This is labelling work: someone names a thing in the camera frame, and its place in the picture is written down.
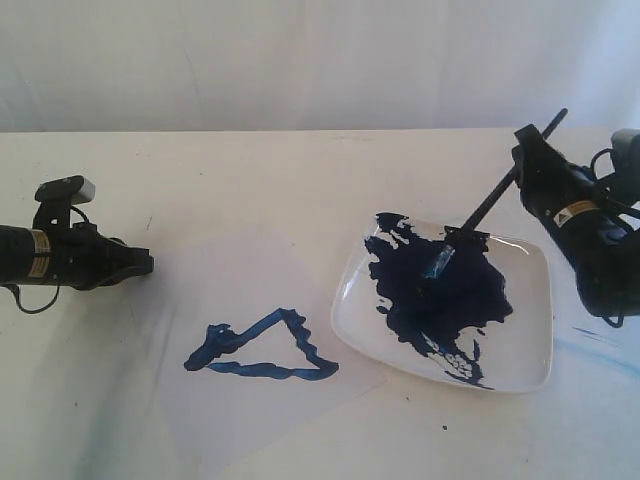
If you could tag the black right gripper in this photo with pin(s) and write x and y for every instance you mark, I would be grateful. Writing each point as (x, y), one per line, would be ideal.
(562, 196)

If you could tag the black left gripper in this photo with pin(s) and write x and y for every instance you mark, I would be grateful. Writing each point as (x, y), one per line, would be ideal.
(84, 259)

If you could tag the black paintbrush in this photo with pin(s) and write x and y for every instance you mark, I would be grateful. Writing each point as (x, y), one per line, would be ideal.
(466, 232)

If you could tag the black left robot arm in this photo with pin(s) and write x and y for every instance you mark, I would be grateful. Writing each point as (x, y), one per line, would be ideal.
(26, 257)

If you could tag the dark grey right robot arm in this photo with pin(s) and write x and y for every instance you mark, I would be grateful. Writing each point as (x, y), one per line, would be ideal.
(606, 266)

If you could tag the white paper sheet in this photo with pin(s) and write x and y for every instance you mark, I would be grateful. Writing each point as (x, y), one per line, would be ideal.
(240, 346)

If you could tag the white square plate with paint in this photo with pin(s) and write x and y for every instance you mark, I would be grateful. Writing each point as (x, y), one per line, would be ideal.
(486, 322)

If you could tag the white backdrop curtain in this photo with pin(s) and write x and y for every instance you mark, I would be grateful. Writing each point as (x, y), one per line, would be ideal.
(286, 65)

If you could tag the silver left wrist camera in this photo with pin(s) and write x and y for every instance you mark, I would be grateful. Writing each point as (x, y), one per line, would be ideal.
(75, 189)

